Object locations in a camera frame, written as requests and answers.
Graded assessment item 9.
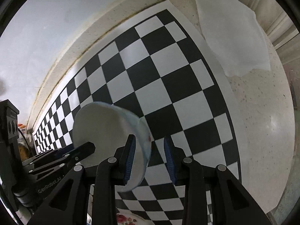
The white cloth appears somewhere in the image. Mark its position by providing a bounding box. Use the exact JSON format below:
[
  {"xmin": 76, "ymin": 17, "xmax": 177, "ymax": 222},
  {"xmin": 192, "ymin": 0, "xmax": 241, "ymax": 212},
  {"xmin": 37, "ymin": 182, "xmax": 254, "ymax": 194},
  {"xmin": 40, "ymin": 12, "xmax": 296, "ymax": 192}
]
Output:
[{"xmin": 193, "ymin": 0, "xmax": 271, "ymax": 77}]

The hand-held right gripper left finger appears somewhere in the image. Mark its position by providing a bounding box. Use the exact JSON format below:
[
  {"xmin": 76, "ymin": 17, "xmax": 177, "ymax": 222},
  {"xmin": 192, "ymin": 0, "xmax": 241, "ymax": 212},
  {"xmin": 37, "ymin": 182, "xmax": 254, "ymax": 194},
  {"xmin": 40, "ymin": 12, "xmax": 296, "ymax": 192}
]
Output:
[{"xmin": 27, "ymin": 134, "xmax": 137, "ymax": 225}]

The white bowl with small print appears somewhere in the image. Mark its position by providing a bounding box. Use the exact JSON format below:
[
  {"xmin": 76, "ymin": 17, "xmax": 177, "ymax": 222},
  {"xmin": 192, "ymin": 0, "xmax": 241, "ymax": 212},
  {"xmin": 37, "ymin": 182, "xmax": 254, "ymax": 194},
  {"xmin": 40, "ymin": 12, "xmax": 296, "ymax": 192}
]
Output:
[{"xmin": 72, "ymin": 101, "xmax": 153, "ymax": 193}]

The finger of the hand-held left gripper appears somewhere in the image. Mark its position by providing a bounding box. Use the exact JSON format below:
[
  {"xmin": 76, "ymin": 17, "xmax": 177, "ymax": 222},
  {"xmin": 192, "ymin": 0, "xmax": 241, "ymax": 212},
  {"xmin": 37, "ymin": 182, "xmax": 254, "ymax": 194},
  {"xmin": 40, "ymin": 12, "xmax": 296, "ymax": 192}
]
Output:
[
  {"xmin": 22, "ymin": 146, "xmax": 76, "ymax": 167},
  {"xmin": 28, "ymin": 142, "xmax": 96, "ymax": 177}
]

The black white checkered mat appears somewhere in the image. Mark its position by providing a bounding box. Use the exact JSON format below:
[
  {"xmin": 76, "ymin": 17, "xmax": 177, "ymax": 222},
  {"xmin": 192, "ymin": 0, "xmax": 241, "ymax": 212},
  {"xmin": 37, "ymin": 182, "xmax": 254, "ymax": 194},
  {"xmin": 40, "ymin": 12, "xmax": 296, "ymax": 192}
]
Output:
[{"xmin": 33, "ymin": 0, "xmax": 242, "ymax": 225}]

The white plate with pink flowers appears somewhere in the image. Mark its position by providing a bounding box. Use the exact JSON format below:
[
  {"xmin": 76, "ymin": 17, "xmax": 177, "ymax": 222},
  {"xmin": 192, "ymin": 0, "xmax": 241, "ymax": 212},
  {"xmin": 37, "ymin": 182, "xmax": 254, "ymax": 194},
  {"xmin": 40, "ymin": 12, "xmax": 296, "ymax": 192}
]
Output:
[{"xmin": 116, "ymin": 207, "xmax": 153, "ymax": 225}]

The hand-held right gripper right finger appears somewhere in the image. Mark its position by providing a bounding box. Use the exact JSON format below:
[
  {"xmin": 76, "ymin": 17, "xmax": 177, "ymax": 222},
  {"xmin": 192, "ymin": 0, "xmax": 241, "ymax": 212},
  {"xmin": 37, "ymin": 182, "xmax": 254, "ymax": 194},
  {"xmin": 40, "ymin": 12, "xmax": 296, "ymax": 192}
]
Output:
[{"xmin": 163, "ymin": 136, "xmax": 270, "ymax": 225}]

